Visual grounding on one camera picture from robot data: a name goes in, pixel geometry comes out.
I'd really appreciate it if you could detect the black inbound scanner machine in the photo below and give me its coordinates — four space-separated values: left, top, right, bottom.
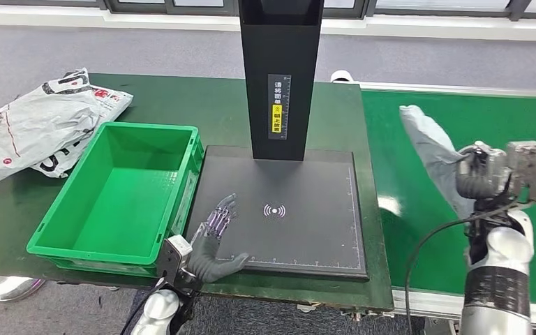
184 0 370 281

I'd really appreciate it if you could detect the dark green table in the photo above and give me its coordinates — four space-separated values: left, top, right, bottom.
0 73 394 311

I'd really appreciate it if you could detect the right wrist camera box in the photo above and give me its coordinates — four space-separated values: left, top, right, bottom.
506 140 536 204

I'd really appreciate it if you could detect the crumpled white bag black print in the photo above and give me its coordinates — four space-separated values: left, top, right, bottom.
0 68 103 187

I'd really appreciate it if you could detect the green plastic crate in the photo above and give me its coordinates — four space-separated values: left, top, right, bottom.
27 121 205 278

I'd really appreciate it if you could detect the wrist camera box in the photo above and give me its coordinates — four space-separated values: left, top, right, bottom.
156 234 193 290
506 140 536 204

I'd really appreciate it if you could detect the chrome round base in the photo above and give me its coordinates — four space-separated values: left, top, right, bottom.
0 274 46 302

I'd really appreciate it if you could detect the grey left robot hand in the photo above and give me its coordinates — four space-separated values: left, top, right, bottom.
186 193 251 284

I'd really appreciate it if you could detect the plain grey parcel bag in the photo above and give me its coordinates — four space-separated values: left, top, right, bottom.
399 105 479 221

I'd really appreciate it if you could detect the green conveyor belt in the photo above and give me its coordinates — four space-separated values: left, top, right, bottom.
361 90 536 306

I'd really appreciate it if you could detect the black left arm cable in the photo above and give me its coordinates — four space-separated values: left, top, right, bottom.
119 277 168 335

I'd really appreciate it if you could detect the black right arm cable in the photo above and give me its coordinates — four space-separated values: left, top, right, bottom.
404 198 536 335

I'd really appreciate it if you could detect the white round roller cap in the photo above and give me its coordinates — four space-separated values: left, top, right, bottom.
330 69 355 84

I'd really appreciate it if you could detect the white bag red label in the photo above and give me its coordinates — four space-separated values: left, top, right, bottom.
29 85 134 179

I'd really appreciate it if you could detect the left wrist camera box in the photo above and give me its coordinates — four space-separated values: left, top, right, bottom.
156 234 193 290

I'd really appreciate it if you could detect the yellow black scanner label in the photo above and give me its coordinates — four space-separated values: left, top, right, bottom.
267 73 292 140

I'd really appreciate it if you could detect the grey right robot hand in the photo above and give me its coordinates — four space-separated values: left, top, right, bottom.
455 140 514 211

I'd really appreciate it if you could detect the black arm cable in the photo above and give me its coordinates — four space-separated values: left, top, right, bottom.
119 277 168 335
404 198 536 335

